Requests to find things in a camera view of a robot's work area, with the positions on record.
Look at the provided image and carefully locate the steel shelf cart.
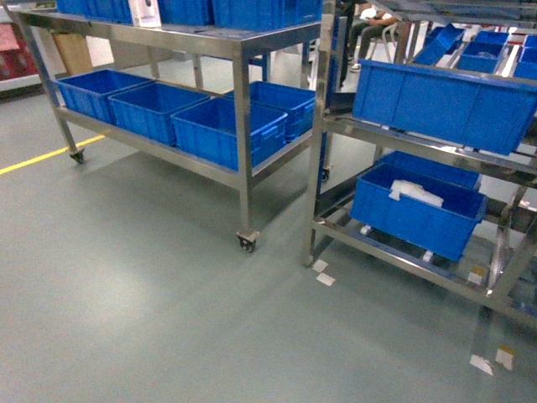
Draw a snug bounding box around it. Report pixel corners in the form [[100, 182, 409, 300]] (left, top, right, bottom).
[[3, 0, 336, 254]]

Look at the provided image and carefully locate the blue bin on cart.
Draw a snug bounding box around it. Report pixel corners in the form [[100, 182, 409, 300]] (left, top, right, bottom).
[[171, 97, 288, 170], [55, 69, 154, 124], [109, 82, 210, 147]]

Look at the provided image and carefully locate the blue bin rear cart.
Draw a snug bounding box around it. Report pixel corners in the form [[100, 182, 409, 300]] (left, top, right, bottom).
[[250, 81, 315, 144]]

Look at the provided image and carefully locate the steel flow rack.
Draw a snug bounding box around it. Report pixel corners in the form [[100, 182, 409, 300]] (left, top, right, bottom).
[[301, 0, 537, 374]]

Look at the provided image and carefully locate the lower blue rack bin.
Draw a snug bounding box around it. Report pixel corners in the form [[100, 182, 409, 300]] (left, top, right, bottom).
[[350, 164, 487, 261]]

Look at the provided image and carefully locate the seated person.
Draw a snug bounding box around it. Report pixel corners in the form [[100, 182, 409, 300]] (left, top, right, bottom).
[[341, 1, 399, 72]]

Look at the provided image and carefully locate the large blue rack bin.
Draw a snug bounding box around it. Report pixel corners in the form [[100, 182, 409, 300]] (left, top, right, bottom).
[[352, 60, 536, 155]]

